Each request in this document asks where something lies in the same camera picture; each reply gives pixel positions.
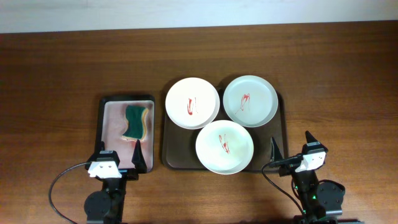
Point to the small black tray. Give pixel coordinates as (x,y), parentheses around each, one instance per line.
(112,124)

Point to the green yellow sponge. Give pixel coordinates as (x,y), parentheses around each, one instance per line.
(136,123)

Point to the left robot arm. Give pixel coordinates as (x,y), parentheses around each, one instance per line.
(107,205)

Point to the white plate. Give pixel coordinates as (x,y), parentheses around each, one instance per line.
(224,147)

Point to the pale grey plate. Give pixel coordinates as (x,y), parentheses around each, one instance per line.
(250,101)

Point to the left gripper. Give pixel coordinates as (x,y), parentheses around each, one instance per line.
(138,163)

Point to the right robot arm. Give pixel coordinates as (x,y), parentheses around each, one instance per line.
(319,201)

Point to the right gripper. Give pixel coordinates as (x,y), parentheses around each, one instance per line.
(275,153)

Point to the cream plate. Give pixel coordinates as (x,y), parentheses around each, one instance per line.
(192,103)

